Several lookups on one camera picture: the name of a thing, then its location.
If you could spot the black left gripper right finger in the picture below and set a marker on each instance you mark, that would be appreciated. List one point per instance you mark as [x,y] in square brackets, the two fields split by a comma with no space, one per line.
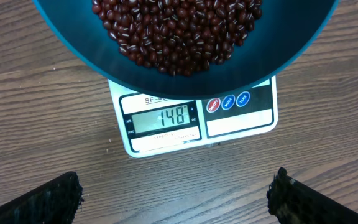
[295,203]

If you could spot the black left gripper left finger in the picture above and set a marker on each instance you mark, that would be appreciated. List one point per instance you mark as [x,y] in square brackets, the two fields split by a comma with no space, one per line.
[53,202]

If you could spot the white kitchen scale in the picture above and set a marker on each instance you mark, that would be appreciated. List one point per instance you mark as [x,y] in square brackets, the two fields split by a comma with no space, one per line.
[151,125]

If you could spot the blue metal bowl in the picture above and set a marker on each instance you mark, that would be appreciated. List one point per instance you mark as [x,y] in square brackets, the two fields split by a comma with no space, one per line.
[285,30]

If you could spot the red beans in bowl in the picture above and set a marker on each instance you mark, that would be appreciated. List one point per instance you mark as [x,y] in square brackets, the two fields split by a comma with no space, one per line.
[178,37]

